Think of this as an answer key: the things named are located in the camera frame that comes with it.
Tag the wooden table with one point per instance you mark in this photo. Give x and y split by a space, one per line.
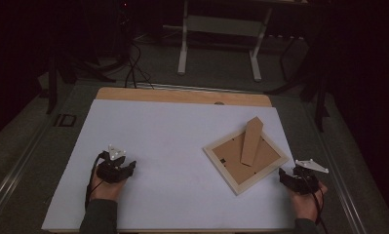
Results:
182 96

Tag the white table mat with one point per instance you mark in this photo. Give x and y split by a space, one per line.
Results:
166 182

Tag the white metal desk frame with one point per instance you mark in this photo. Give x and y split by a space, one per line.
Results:
221 26

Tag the person's left hand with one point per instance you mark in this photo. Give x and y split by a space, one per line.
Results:
107 190

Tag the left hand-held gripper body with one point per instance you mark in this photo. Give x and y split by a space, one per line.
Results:
109 170

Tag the person's right hand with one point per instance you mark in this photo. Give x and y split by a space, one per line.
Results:
304 204

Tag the wooden picture frame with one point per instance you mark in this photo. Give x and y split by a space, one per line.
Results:
247 156

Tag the metal floor rail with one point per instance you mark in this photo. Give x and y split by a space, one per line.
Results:
341 175
16 172

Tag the black floor bracket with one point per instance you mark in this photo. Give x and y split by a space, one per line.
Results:
65 120

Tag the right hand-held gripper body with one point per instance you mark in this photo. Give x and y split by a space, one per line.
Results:
305 180

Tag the black stand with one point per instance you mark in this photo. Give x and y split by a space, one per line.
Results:
320 97
54 84

